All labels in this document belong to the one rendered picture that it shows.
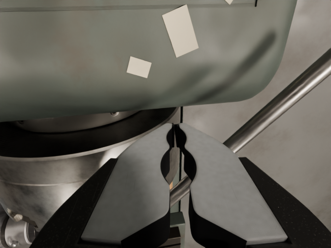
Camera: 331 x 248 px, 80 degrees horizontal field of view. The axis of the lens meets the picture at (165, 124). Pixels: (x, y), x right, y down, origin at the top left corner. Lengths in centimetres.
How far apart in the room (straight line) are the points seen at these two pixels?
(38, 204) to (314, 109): 219
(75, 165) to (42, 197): 6
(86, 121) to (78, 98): 8
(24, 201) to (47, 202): 3
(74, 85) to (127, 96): 4
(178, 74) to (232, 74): 5
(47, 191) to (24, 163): 4
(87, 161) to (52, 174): 4
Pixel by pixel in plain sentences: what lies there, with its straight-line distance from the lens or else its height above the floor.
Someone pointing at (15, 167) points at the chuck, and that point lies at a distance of 26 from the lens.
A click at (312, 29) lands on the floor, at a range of 192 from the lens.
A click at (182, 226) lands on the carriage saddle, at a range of 90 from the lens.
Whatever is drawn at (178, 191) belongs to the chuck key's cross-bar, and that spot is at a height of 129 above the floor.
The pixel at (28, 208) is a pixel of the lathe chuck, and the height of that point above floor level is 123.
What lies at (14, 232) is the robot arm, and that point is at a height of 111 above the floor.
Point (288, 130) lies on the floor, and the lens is 221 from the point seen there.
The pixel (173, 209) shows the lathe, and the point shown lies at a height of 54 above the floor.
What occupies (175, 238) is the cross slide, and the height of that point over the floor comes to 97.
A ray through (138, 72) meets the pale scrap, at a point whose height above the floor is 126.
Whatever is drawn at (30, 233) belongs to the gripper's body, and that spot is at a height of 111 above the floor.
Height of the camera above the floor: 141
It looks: 60 degrees down
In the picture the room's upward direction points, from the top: 162 degrees clockwise
